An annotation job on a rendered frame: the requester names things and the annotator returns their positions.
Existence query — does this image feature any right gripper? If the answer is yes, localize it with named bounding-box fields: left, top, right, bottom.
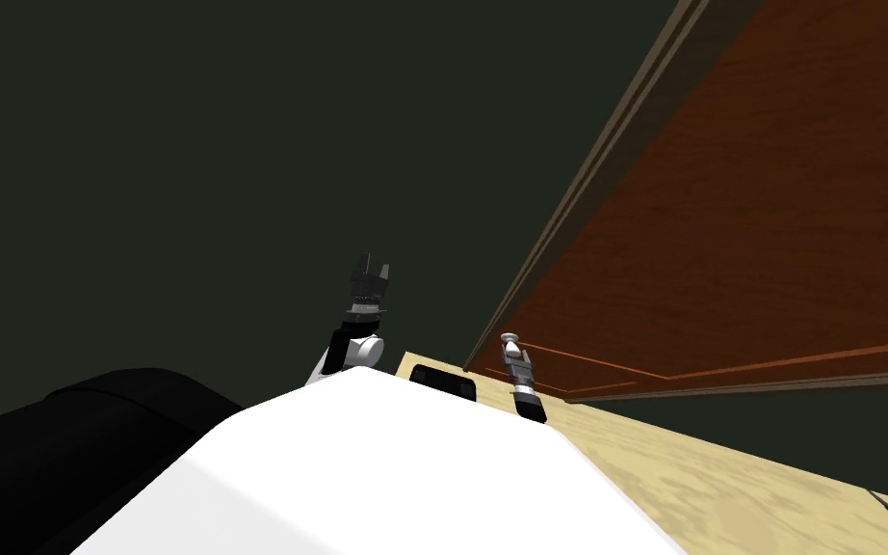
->
left=506, top=357, right=536, bottom=397

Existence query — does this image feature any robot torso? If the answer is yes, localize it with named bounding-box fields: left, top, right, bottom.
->
left=69, top=363, right=690, bottom=555

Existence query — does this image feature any brown wooden door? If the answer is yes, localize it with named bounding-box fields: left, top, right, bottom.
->
left=462, top=0, right=888, bottom=406

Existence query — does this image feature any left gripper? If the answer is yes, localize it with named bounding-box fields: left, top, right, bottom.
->
left=349, top=251, right=392, bottom=311

